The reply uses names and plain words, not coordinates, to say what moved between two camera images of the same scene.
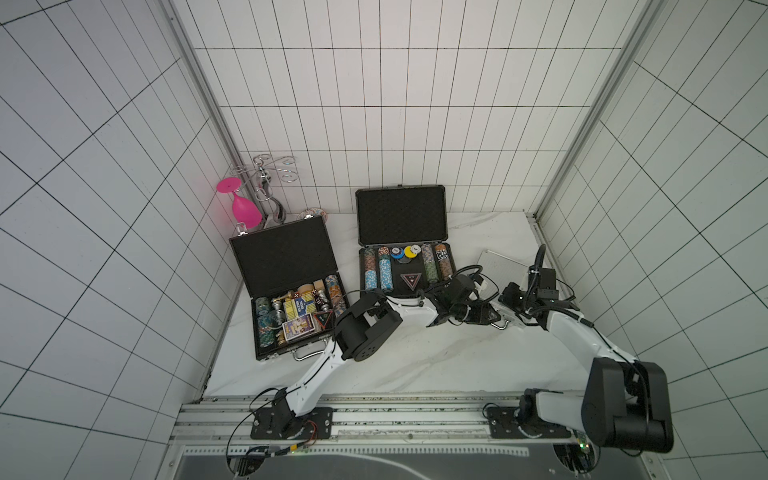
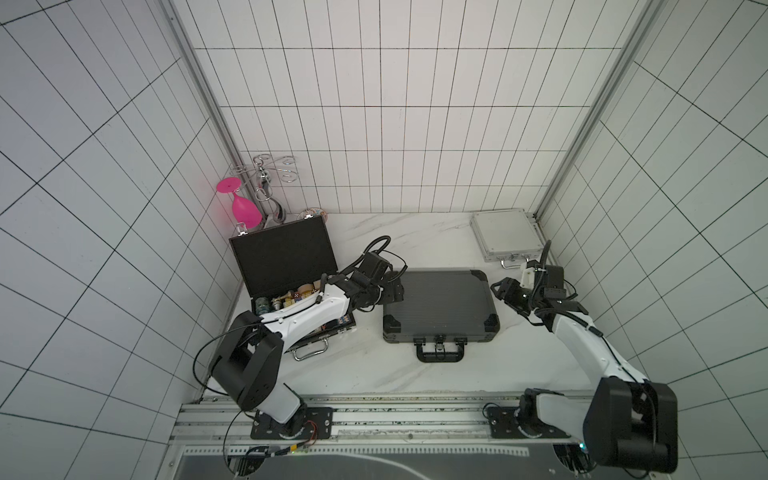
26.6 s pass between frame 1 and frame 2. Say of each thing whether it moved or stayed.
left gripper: moved
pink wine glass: stayed
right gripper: stayed
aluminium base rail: stayed
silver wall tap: stayed
